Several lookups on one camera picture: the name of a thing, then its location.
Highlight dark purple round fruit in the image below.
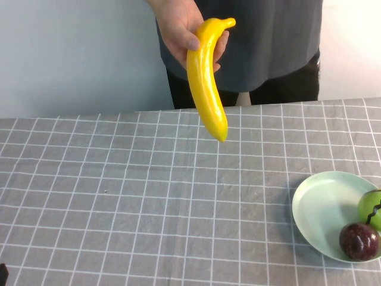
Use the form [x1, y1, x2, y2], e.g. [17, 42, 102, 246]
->
[339, 222, 381, 262]

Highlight person's right hand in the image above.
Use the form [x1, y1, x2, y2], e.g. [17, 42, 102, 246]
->
[145, 0, 230, 73]

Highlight grey white-checked tablecloth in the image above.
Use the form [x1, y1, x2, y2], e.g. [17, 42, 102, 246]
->
[0, 98, 381, 286]

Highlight yellow plastic banana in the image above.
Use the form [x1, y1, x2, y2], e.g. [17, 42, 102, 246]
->
[186, 17, 237, 143]

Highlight green apple with black stem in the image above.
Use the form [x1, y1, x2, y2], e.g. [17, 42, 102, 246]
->
[357, 189, 381, 232]

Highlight person in dark shirt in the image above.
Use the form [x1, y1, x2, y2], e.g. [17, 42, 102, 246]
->
[156, 0, 324, 92]

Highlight pale green plate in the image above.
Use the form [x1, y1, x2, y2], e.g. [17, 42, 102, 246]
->
[291, 171, 381, 263]

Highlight black trousers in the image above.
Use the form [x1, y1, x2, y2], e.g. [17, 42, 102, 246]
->
[166, 49, 321, 110]

